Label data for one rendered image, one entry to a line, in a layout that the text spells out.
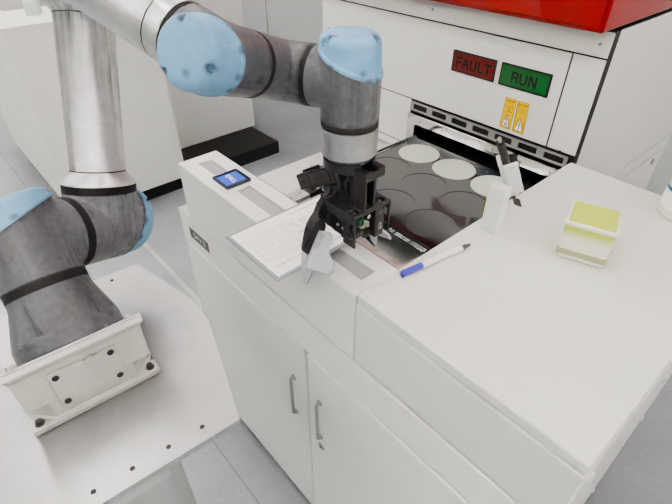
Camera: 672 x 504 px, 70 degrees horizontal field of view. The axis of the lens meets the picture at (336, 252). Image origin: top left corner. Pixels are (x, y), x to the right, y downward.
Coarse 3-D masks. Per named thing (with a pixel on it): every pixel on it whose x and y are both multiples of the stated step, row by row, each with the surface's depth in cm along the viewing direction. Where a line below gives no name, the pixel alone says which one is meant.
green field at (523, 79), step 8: (504, 64) 104; (504, 72) 105; (512, 72) 103; (520, 72) 102; (528, 72) 101; (504, 80) 105; (512, 80) 104; (520, 80) 103; (528, 80) 101; (536, 80) 100; (544, 80) 99; (520, 88) 103; (528, 88) 102; (536, 88) 101; (544, 88) 100
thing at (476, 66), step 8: (456, 56) 112; (464, 56) 110; (472, 56) 109; (456, 64) 113; (464, 64) 111; (472, 64) 110; (480, 64) 108; (488, 64) 107; (472, 72) 111; (480, 72) 109; (488, 72) 108
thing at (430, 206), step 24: (408, 144) 123; (432, 144) 123; (408, 168) 113; (480, 168) 113; (384, 192) 104; (408, 192) 104; (432, 192) 104; (456, 192) 104; (384, 216) 97; (408, 216) 97; (432, 216) 97; (456, 216) 97; (480, 216) 97; (432, 240) 90
